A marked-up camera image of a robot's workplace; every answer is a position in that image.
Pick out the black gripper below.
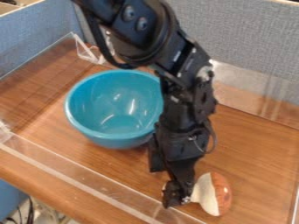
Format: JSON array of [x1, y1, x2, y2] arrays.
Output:
[[148, 123, 211, 208]]

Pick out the white brown toy mushroom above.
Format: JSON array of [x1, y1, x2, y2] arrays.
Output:
[[191, 172, 232, 216]]

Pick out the black blue robot arm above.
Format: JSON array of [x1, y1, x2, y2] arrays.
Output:
[[70, 0, 217, 207]]

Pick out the blue plastic bowl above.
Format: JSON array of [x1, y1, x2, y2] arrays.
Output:
[[64, 69, 164, 150]]

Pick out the clear acrylic front barrier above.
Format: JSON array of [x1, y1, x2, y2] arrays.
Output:
[[0, 122, 205, 224]]

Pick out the clear acrylic barrier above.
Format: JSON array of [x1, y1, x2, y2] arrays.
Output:
[[0, 122, 205, 224], [211, 60, 299, 130]]

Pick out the clear acrylic back barrier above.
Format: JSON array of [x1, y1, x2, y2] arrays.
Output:
[[211, 60, 299, 130]]

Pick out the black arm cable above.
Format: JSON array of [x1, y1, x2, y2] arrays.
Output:
[[188, 119, 219, 155]]

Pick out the black cables under table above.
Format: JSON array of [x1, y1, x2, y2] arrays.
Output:
[[4, 196, 36, 224]]

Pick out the clear acrylic corner bracket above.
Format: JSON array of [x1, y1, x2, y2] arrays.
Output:
[[70, 33, 106, 65]]

